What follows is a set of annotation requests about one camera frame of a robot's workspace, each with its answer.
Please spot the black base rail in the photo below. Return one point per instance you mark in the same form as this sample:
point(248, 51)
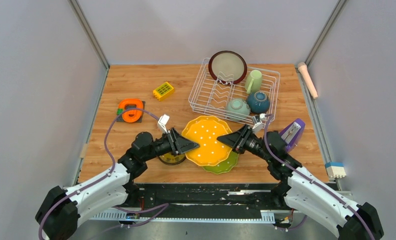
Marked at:
point(209, 200)

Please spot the green dotted plate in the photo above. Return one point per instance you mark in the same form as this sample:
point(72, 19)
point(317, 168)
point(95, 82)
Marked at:
point(224, 166)

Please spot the yellow toy brick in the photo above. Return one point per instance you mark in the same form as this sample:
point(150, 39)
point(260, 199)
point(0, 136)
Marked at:
point(163, 91)

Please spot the brown-rimmed white plate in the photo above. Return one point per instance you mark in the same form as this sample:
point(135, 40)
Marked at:
point(227, 67)

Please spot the beige cylinder handle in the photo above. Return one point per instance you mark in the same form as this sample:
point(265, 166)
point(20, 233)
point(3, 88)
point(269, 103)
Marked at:
point(303, 69)

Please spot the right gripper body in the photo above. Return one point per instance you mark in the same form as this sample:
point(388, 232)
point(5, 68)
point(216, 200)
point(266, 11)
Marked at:
point(250, 144)

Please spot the black plate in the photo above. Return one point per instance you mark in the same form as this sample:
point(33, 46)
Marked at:
point(173, 161)

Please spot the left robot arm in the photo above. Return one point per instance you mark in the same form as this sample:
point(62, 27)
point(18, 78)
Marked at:
point(64, 209)

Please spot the yellow dotted plate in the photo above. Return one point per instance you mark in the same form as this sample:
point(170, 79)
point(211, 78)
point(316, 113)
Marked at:
point(205, 130)

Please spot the light teal bowl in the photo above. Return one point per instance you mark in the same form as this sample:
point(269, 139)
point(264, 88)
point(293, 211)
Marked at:
point(237, 109)

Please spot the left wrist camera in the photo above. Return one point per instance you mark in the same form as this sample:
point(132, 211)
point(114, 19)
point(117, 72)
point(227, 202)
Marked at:
point(162, 121)

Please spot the dark blue bowl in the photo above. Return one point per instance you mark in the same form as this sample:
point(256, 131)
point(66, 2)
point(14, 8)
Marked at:
point(258, 102)

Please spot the white wire dish rack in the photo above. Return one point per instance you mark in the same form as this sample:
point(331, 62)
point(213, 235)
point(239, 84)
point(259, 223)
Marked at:
point(210, 97)

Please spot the light green mug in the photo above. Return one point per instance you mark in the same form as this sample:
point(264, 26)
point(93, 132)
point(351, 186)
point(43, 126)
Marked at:
point(254, 81)

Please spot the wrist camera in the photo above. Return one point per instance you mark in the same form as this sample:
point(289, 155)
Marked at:
point(258, 122)
point(162, 121)

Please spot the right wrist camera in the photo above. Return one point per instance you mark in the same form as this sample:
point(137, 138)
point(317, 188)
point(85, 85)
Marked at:
point(258, 122)

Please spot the orange toy on grey base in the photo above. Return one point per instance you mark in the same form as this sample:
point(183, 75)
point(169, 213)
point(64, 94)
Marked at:
point(127, 110)

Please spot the purple metronome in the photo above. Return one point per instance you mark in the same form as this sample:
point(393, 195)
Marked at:
point(293, 133)

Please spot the blue and white toy brick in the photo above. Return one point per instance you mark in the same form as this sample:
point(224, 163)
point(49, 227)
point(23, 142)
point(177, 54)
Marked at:
point(335, 170)

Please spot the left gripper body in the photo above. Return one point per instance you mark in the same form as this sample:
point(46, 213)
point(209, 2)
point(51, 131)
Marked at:
point(167, 144)

